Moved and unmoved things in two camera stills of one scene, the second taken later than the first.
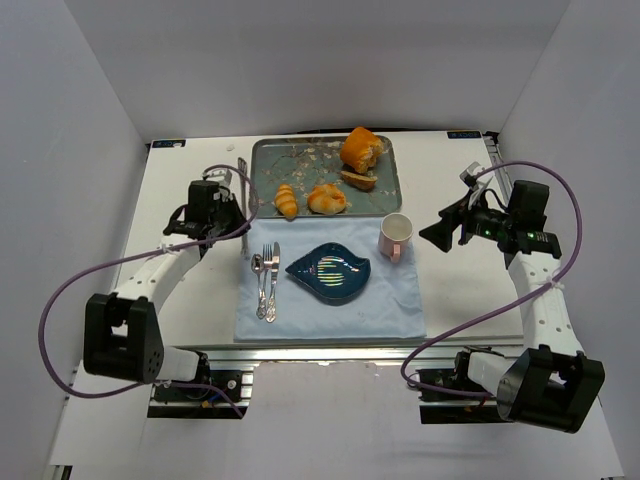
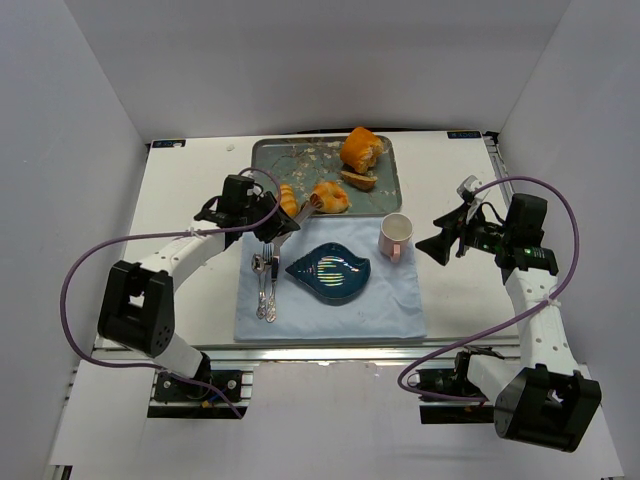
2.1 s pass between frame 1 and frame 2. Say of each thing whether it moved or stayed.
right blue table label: stayed
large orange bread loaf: stayed
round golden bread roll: stayed
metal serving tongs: moved
